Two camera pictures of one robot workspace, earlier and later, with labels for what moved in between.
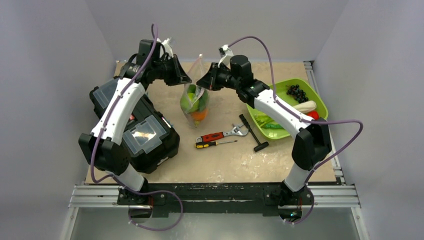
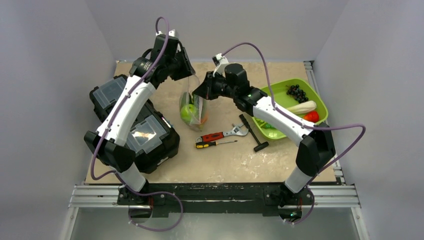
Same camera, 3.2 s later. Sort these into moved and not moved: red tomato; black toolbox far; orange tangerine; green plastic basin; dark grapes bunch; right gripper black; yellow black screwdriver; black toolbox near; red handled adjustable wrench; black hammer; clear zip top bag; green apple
Moved: orange tangerine; green apple; right gripper black; clear zip top bag
Not moved: red tomato; dark grapes bunch; yellow black screwdriver; black hammer; black toolbox far; black toolbox near; green plastic basin; red handled adjustable wrench
